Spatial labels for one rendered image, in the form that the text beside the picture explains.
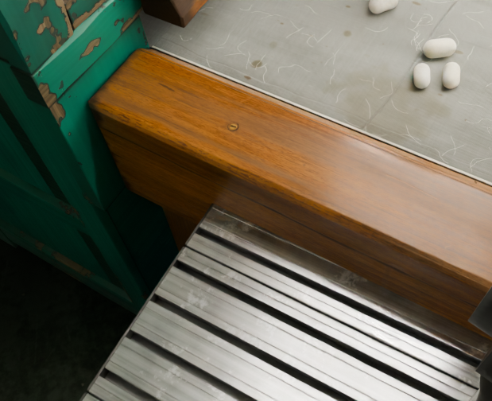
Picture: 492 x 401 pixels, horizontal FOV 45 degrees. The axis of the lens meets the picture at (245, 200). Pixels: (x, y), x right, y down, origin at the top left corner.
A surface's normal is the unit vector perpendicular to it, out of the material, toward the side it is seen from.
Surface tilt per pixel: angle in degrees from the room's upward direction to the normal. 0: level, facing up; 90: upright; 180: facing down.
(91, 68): 88
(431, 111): 0
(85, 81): 88
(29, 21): 90
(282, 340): 0
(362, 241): 90
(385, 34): 0
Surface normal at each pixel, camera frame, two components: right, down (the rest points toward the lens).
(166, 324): -0.07, -0.52
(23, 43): 0.85, 0.41
